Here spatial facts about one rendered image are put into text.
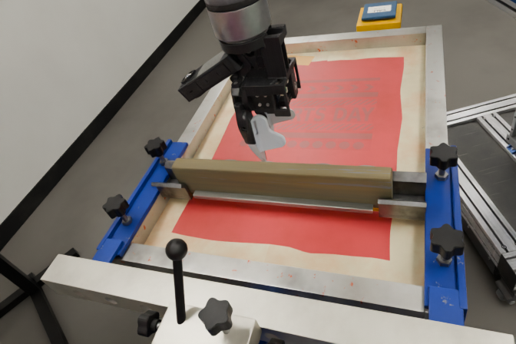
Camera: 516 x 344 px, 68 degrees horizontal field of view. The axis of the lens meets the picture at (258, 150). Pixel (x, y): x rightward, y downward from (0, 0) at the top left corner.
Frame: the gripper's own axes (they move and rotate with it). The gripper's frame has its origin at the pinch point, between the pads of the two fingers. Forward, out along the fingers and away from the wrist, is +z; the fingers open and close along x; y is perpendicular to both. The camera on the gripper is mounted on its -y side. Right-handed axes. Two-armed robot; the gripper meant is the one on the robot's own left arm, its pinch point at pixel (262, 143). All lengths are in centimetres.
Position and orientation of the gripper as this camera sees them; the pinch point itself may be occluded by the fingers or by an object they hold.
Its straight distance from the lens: 64.0
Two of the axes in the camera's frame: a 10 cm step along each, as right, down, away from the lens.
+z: 2.3, 7.2, 6.5
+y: 9.3, 0.3, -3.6
